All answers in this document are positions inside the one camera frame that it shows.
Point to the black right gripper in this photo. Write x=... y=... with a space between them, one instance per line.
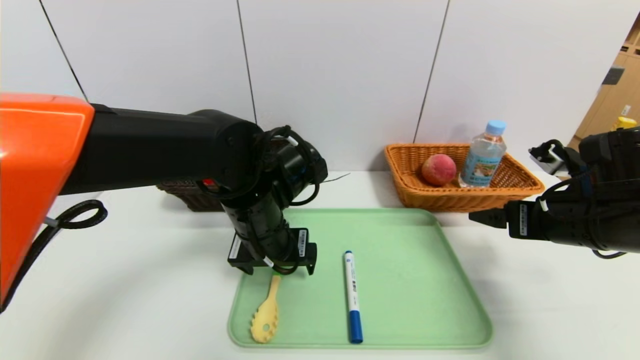
x=521 y=219

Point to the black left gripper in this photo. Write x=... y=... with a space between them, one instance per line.
x=295 y=248

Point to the clear water bottle blue cap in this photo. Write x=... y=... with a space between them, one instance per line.
x=482 y=160

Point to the red peach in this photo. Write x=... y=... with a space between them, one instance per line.
x=438 y=170

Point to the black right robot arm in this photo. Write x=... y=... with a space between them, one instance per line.
x=600 y=210

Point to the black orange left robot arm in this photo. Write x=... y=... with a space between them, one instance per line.
x=150 y=145

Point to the orange wicker basket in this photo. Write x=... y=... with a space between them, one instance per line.
x=450 y=197

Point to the dark brown wicker basket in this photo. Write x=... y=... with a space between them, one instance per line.
x=185 y=195

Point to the white marker blue cap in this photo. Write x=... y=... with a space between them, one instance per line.
x=352 y=290

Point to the light green plastic tray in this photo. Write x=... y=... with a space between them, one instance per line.
x=410 y=290

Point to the wooden cabinet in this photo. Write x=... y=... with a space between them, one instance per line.
x=605 y=110

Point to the yellow bottle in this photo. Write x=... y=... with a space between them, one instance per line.
x=626 y=123

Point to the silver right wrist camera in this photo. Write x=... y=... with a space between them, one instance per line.
x=547 y=156

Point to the small white wall switch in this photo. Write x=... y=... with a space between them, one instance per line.
x=625 y=110

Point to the grey wall box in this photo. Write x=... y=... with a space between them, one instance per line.
x=612 y=76

